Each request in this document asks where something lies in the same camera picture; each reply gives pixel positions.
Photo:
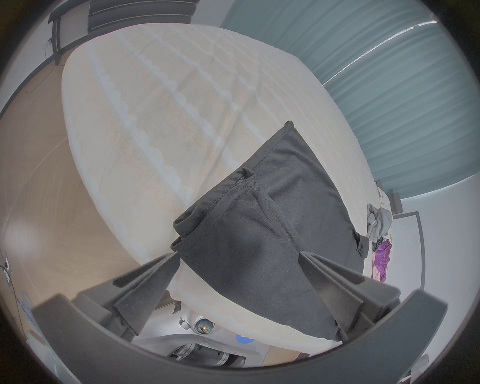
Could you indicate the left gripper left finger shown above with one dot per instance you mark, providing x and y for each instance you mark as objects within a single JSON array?
[{"x": 138, "y": 296}]

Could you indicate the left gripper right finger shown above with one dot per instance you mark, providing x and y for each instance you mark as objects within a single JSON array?
[{"x": 348, "y": 300}]

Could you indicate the black T-shirt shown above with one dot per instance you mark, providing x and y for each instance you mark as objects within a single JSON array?
[{"x": 270, "y": 232}]

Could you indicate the bed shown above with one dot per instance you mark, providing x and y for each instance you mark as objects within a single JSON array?
[{"x": 168, "y": 105}]

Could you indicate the purple satin garment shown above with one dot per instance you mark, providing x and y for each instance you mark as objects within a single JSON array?
[{"x": 382, "y": 258}]

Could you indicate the black glossy garment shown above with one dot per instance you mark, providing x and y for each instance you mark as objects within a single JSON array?
[{"x": 378, "y": 240}]

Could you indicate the grey garment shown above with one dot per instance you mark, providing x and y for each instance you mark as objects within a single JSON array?
[{"x": 380, "y": 221}]

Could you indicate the grey bedside table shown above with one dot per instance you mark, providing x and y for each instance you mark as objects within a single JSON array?
[{"x": 392, "y": 198}]

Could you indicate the blue-green curtain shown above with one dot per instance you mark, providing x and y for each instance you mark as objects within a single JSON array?
[
  {"x": 318, "y": 33},
  {"x": 405, "y": 112}
]

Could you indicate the black chest of drawers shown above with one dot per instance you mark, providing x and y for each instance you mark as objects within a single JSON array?
[{"x": 142, "y": 15}]

